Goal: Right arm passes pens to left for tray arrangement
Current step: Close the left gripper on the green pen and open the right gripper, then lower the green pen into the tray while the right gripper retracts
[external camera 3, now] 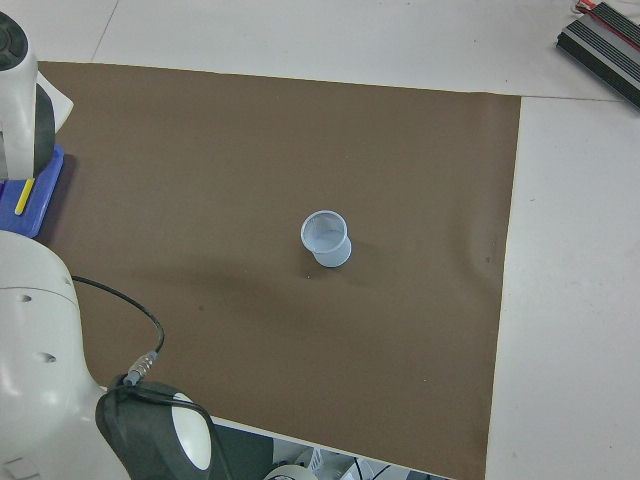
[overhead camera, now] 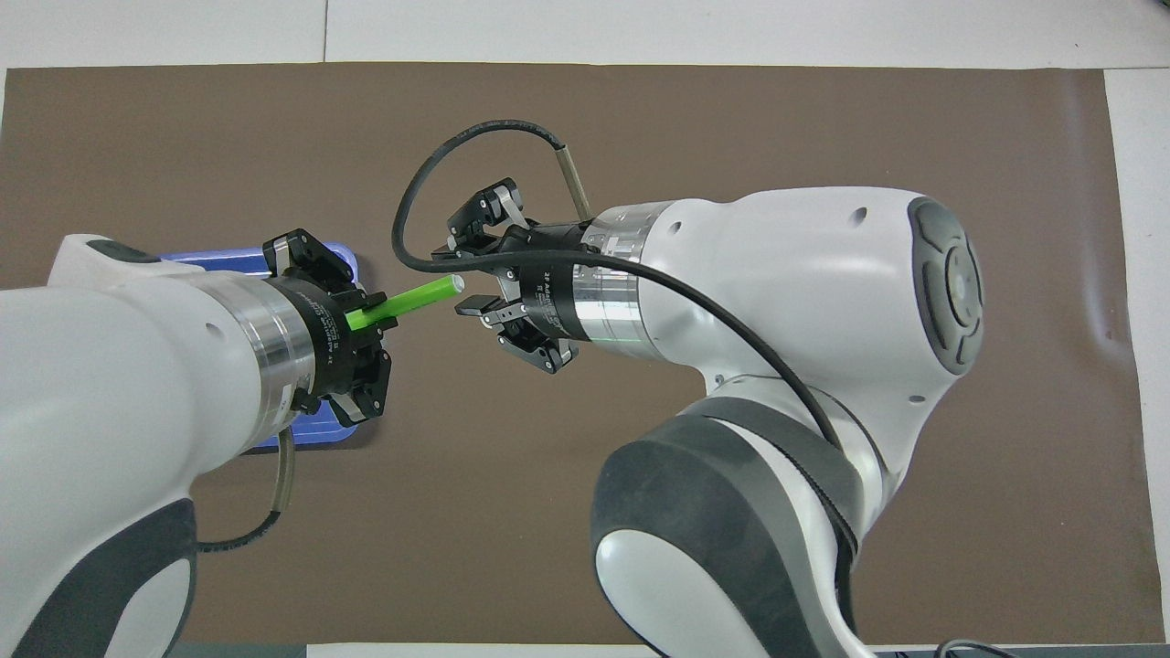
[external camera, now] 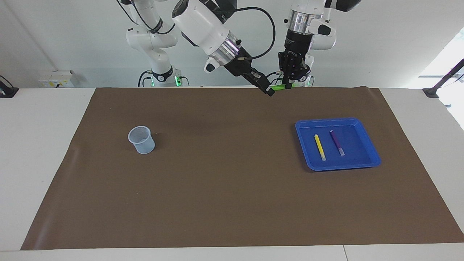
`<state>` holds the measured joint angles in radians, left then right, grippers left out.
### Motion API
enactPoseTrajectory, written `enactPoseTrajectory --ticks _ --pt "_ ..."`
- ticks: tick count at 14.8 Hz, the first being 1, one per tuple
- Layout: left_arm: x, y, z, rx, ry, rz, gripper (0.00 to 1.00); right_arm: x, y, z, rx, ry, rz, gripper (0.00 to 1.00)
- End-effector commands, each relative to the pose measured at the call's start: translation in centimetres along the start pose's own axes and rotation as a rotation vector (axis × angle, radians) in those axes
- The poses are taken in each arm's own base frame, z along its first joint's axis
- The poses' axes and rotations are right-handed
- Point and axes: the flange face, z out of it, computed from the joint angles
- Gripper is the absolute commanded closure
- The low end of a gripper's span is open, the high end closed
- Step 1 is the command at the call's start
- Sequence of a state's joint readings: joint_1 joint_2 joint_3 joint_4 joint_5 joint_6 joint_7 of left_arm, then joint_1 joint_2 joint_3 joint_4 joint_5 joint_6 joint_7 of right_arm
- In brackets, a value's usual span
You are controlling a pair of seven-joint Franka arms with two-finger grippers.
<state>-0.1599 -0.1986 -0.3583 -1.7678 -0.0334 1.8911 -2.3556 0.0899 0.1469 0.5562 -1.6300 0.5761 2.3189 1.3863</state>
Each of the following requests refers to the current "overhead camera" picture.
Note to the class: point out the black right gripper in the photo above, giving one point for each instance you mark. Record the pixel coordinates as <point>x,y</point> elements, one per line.
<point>548,292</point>

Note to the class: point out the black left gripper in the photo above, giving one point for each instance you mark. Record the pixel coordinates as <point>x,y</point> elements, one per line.
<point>334,352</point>

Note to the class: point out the green pen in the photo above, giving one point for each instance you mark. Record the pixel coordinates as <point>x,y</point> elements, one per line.
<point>411,299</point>

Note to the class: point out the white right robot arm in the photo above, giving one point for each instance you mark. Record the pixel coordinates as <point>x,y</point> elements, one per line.
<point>777,274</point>

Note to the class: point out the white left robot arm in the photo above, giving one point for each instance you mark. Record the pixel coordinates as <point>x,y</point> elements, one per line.
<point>110,384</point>

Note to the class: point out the blue plastic tray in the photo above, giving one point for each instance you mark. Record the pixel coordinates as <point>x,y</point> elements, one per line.
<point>311,435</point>

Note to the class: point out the brown table mat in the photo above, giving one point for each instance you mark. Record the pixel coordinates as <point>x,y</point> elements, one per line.
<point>731,119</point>

